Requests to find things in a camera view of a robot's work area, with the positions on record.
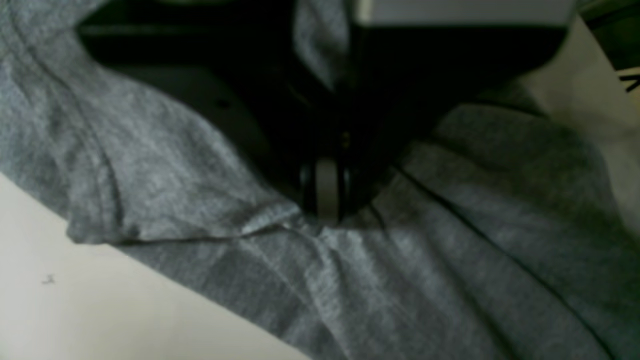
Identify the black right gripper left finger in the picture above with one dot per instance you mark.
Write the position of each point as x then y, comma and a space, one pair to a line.
233, 62

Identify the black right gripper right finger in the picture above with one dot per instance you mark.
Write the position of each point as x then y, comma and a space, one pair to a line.
412, 61

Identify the grey T-shirt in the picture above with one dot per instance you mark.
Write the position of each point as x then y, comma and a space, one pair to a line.
508, 233

